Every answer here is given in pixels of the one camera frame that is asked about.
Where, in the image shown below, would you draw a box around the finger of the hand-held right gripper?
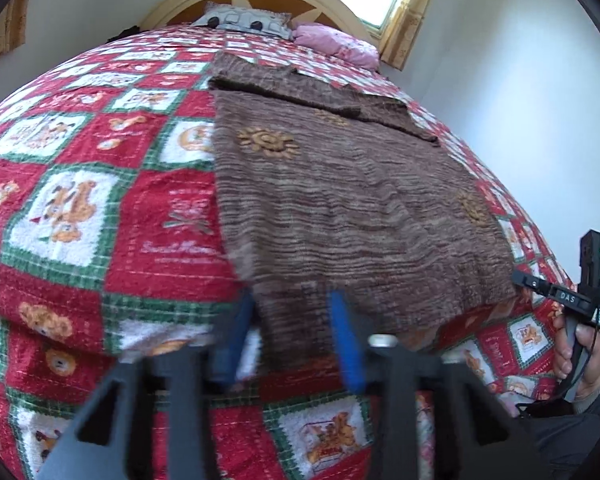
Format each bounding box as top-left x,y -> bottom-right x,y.
511,268 -> 551,296

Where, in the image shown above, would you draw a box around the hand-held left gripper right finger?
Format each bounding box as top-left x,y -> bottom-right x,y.
327,290 -> 546,480

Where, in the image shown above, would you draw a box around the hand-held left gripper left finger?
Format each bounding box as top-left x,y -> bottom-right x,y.
37,290 -> 258,480

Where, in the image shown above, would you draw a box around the brown knit sweater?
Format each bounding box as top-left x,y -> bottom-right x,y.
207,51 -> 518,376

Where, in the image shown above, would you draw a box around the person's right forearm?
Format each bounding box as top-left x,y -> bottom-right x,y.
572,366 -> 600,416

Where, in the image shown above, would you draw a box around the person's right hand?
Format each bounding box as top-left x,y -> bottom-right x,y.
552,309 -> 600,402

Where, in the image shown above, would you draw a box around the pink patterned cloth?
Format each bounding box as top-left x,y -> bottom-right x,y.
414,390 -> 442,463

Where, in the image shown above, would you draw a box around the person's grey trousers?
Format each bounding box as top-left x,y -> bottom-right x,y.
517,400 -> 600,480

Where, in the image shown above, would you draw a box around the red checked printed blanket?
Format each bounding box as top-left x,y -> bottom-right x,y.
0,22 -> 576,480

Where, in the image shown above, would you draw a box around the narrow yellow curtain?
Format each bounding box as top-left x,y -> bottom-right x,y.
380,0 -> 448,68

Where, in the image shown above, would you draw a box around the pink pillow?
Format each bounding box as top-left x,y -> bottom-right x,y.
292,22 -> 381,68

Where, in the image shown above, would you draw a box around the white patterned pillow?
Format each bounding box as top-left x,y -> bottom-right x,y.
194,2 -> 295,40

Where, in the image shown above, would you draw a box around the dark bundle beside bed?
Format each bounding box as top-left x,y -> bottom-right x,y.
105,25 -> 141,44

